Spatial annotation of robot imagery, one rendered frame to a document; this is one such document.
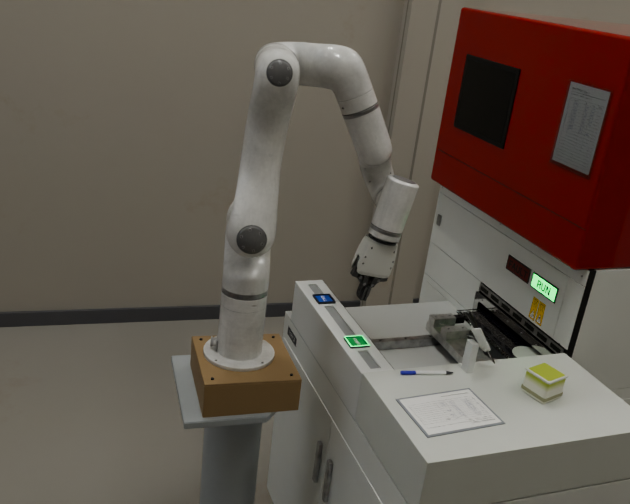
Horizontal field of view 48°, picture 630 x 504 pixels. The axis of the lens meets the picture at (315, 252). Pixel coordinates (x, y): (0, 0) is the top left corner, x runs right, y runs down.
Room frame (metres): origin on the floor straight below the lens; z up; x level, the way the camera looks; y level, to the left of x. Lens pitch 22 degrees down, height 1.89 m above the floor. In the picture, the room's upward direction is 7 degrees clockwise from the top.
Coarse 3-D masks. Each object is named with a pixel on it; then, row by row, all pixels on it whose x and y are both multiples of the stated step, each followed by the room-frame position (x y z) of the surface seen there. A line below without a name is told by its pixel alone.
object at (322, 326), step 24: (312, 288) 2.00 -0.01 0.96; (312, 312) 1.86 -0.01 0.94; (336, 312) 1.85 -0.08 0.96; (312, 336) 1.84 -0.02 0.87; (336, 336) 1.70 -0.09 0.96; (336, 360) 1.67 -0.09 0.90; (360, 360) 1.58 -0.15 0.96; (384, 360) 1.60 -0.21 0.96; (336, 384) 1.65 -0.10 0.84; (360, 384) 1.52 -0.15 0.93
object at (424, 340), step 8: (416, 336) 1.96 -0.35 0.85; (424, 336) 1.97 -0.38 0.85; (432, 336) 1.97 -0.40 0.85; (376, 344) 1.89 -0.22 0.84; (384, 344) 1.90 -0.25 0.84; (392, 344) 1.91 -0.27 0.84; (400, 344) 1.92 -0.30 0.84; (408, 344) 1.93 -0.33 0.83; (416, 344) 1.94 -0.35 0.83; (424, 344) 1.95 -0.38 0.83; (432, 344) 1.97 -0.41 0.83; (440, 344) 1.98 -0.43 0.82
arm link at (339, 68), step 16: (288, 48) 1.69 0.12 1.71; (304, 48) 1.69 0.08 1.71; (320, 48) 1.66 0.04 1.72; (336, 48) 1.65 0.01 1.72; (304, 64) 1.68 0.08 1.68; (320, 64) 1.64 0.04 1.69; (336, 64) 1.63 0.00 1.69; (352, 64) 1.64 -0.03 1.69; (304, 80) 1.69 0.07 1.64; (320, 80) 1.65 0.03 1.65; (336, 80) 1.63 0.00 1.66; (352, 80) 1.63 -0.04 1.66; (368, 80) 1.66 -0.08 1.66; (336, 96) 1.66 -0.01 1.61; (352, 96) 1.63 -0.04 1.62; (368, 96) 1.65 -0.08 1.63; (352, 112) 1.64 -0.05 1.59
